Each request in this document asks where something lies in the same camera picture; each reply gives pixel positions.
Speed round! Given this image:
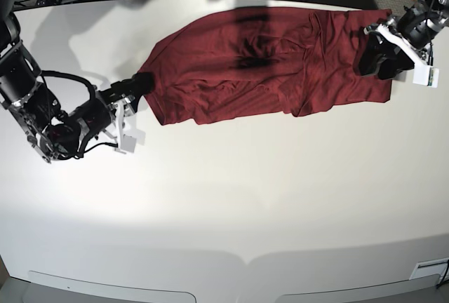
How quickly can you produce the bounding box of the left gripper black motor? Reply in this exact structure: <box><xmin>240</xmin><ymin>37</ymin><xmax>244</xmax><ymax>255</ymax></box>
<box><xmin>354</xmin><ymin>7</ymin><xmax>445</xmax><ymax>80</ymax></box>

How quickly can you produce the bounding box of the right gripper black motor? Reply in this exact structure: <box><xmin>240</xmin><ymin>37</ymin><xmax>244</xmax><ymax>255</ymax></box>
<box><xmin>69</xmin><ymin>72</ymin><xmax>155</xmax><ymax>149</ymax></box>

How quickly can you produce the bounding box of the dark red long-sleeve shirt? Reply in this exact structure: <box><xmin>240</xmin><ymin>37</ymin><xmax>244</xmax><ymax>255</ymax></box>
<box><xmin>140</xmin><ymin>6</ymin><xmax>391</xmax><ymax>125</ymax></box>

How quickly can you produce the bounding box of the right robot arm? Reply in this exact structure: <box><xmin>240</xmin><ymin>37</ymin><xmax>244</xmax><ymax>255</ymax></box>
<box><xmin>1</xmin><ymin>0</ymin><xmax>155</xmax><ymax>163</ymax></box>

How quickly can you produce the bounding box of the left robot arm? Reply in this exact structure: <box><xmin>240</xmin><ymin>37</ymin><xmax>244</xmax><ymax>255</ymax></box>
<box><xmin>357</xmin><ymin>0</ymin><xmax>448</xmax><ymax>88</ymax></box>

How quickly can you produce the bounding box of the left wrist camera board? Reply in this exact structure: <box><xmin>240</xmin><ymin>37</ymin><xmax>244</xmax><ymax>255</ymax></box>
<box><xmin>413</xmin><ymin>65</ymin><xmax>439</xmax><ymax>88</ymax></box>

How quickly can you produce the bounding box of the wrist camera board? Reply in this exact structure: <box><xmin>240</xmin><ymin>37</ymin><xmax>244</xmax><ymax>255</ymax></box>
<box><xmin>413</xmin><ymin>65</ymin><xmax>439</xmax><ymax>88</ymax></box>
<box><xmin>114</xmin><ymin>135</ymin><xmax>137</xmax><ymax>154</ymax></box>

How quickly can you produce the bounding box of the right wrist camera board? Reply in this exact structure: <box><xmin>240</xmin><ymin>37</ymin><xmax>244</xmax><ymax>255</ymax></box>
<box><xmin>114</xmin><ymin>135</ymin><xmax>137</xmax><ymax>154</ymax></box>

